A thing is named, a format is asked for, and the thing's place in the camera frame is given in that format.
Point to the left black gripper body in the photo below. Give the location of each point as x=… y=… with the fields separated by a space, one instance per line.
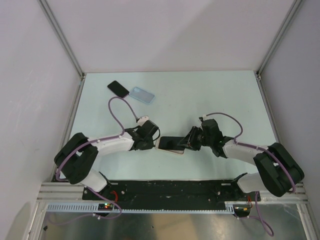
x=149 y=144

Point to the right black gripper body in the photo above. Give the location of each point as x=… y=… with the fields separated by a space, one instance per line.
x=198 y=138

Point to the black smartphone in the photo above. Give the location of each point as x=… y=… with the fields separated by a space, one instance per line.
x=170 y=143

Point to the beige phone case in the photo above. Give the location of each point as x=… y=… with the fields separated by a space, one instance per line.
x=177 y=152

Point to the translucent blue phone case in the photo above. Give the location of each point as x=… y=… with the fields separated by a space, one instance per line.
x=142 y=95

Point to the black phone with red edge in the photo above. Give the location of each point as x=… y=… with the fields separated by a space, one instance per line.
x=118 y=89

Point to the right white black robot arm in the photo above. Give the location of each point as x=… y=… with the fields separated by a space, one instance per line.
x=277 y=171

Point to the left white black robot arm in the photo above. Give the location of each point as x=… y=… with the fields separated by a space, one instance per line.
x=75 y=160

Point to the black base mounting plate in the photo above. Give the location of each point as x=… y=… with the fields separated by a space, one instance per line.
x=176 y=195

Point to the left controller board with LEDs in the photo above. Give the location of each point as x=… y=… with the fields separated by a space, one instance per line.
x=105 y=206

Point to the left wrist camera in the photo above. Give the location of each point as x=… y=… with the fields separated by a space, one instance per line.
x=140 y=121

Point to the right controller board with wires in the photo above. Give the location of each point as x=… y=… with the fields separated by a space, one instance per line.
x=241 y=211

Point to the front aluminium frame rail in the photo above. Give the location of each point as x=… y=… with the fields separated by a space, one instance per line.
x=65 y=192

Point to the white slotted cable duct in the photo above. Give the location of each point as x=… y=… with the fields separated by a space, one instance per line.
x=72 y=207

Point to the left aluminium frame post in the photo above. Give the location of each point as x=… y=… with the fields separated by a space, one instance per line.
x=49 y=14

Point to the aluminium frame post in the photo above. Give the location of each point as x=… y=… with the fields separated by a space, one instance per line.
x=49 y=14
x=279 y=36

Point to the right aluminium frame post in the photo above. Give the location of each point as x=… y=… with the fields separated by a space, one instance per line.
x=279 y=36

